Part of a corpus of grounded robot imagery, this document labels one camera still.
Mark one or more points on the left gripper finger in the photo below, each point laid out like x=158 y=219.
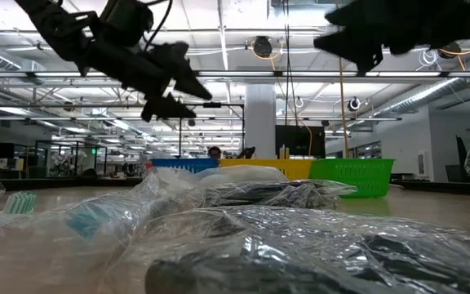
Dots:
x=188 y=79
x=163 y=108

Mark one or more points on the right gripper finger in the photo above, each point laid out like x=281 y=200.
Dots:
x=357 y=14
x=357 y=45

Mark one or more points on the blue toothbrush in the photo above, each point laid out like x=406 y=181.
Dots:
x=96 y=222

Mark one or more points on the black round sponge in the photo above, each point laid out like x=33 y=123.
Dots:
x=276 y=194
x=300 y=253

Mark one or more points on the teal toothbrush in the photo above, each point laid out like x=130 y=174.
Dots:
x=19 y=204

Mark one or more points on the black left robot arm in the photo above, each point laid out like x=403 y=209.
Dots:
x=55 y=24

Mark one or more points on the ceiling light strip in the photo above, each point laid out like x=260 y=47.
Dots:
x=243 y=74

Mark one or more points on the blue plastic basket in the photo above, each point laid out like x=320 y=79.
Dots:
x=186 y=164

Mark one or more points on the person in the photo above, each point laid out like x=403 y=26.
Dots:
x=215 y=152

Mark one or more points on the white square pillar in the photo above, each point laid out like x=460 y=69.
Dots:
x=260 y=122

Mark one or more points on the green plastic basket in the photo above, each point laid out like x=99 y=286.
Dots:
x=353 y=175

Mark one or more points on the yellow plastic basket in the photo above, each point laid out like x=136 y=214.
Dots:
x=296 y=168

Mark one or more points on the black metal station frame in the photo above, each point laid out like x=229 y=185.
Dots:
x=227 y=105

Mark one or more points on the black wall screen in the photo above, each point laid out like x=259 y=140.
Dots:
x=300 y=141

